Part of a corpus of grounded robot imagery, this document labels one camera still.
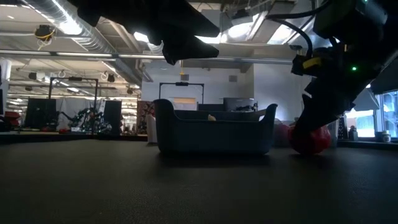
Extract dark metal grater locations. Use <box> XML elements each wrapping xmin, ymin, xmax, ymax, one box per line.
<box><xmin>338</xmin><ymin>115</ymin><xmax>349</xmax><ymax>140</ymax></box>

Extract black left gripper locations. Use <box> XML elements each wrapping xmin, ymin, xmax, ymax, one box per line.
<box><xmin>67</xmin><ymin>0</ymin><xmax>221</xmax><ymax>65</ymax></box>

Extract background robot arms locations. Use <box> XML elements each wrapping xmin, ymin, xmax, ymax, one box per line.
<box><xmin>58</xmin><ymin>107</ymin><xmax>113</xmax><ymax>134</ymax></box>

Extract black panel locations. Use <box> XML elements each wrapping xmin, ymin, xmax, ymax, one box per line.
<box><xmin>103</xmin><ymin>100</ymin><xmax>123</xmax><ymax>135</ymax></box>
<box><xmin>24</xmin><ymin>98</ymin><xmax>57</xmax><ymax>129</ymax></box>

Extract blue plastic basket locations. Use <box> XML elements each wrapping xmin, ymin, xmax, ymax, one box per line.
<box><xmin>154</xmin><ymin>98</ymin><xmax>279</xmax><ymax>156</ymax></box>

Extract black gantry frame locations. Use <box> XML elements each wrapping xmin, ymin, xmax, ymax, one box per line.
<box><xmin>159</xmin><ymin>82</ymin><xmax>205</xmax><ymax>105</ymax></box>
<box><xmin>48</xmin><ymin>77</ymin><xmax>100</xmax><ymax>134</ymax></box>

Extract grey translucent plastic basket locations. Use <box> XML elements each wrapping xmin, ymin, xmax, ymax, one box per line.
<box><xmin>272</xmin><ymin>119</ymin><xmax>339</xmax><ymax>147</ymax></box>

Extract ceiling light panel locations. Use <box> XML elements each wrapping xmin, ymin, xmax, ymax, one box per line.
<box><xmin>133</xmin><ymin>30</ymin><xmax>150</xmax><ymax>44</ymax></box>
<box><xmin>195</xmin><ymin>32</ymin><xmax>225</xmax><ymax>45</ymax></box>

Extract black monitor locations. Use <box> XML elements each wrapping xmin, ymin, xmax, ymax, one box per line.
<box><xmin>222</xmin><ymin>97</ymin><xmax>259</xmax><ymax>113</ymax></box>

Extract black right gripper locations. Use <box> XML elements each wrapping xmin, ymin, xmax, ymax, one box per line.
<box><xmin>292</xmin><ymin>40</ymin><xmax>398</xmax><ymax>133</ymax></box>

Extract patterned panel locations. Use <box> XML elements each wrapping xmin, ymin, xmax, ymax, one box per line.
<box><xmin>136</xmin><ymin>100</ymin><xmax>155</xmax><ymax>135</ymax></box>

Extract grey hanging panel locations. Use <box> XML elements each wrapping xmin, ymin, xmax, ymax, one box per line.
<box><xmin>353</xmin><ymin>88</ymin><xmax>381</xmax><ymax>112</ymax></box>

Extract black table mat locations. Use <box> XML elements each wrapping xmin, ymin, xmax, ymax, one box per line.
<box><xmin>0</xmin><ymin>138</ymin><xmax>398</xmax><ymax>224</ymax></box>

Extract red background object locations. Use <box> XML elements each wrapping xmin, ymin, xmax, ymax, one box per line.
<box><xmin>4</xmin><ymin>111</ymin><xmax>22</xmax><ymax>128</ymax></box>

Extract silver ventilation duct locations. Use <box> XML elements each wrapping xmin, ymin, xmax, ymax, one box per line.
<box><xmin>21</xmin><ymin>0</ymin><xmax>155</xmax><ymax>85</ymax></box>

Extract ceiling camera with yellow cable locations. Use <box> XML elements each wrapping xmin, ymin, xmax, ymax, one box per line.
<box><xmin>34</xmin><ymin>24</ymin><xmax>56</xmax><ymax>50</ymax></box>

